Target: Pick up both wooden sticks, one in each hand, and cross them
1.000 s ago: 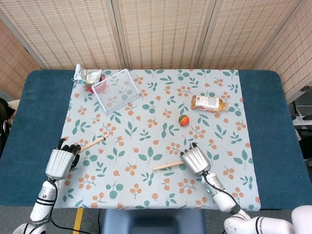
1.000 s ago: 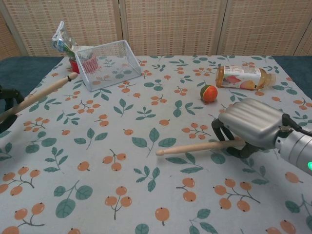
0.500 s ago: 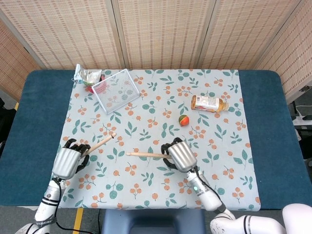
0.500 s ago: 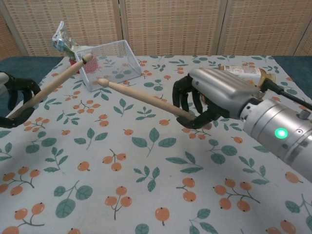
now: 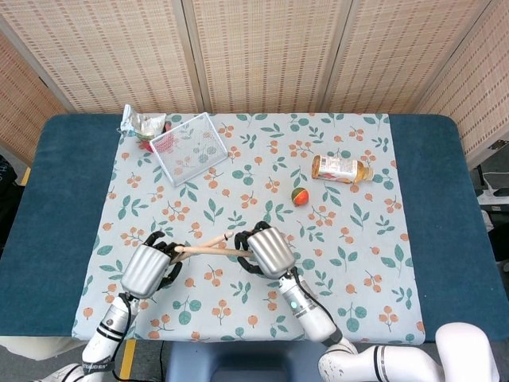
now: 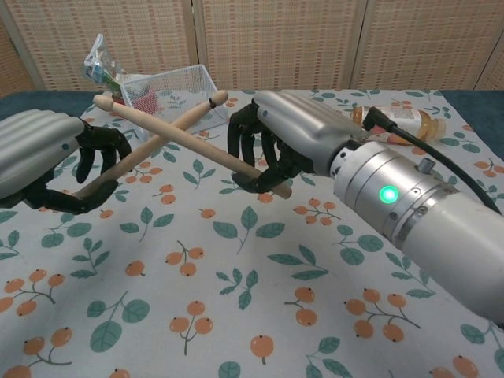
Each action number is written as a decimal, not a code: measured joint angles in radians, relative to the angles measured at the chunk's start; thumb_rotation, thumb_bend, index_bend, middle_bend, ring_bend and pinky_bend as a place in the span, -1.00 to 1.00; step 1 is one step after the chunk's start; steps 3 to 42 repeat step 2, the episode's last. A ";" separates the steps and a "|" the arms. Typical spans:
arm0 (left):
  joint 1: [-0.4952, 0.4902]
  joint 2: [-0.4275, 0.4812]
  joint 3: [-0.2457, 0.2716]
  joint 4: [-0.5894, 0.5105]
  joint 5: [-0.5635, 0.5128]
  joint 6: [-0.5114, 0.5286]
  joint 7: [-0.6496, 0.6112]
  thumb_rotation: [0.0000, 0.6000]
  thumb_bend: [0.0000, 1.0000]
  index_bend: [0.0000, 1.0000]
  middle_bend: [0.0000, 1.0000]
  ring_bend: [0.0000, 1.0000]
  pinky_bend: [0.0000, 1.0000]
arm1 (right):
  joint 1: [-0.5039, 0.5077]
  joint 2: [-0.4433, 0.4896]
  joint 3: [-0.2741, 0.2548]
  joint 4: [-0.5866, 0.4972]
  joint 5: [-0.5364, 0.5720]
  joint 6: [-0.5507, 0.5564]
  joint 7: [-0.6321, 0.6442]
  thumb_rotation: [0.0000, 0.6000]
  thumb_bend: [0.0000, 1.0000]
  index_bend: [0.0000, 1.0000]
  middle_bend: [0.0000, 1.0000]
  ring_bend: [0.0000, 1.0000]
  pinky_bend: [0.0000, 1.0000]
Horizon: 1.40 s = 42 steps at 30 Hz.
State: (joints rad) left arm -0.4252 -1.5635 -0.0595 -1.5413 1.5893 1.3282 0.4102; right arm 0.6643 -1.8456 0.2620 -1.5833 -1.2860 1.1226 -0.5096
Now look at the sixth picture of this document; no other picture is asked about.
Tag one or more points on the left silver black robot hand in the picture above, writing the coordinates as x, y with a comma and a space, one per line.
35, 145

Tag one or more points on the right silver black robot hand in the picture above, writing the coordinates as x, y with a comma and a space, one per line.
303, 126

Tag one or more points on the plain wooden drumstick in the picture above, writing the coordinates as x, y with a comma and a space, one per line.
208, 153

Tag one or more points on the wooden drumstick with black band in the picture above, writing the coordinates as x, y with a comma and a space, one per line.
195, 113

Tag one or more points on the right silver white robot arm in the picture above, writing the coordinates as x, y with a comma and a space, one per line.
413, 204

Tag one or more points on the woven folding screen panel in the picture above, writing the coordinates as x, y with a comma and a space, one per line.
110, 31
433, 43
10, 67
275, 43

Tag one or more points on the crumpled clear plastic bag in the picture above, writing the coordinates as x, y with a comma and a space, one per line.
98, 63

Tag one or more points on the pink star-shaped toy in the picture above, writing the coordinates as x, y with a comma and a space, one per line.
145, 101

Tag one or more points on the clear plastic juice bottle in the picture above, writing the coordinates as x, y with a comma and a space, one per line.
427, 124

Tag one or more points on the floral leaf and berry tablecloth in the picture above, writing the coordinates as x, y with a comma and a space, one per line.
220, 283

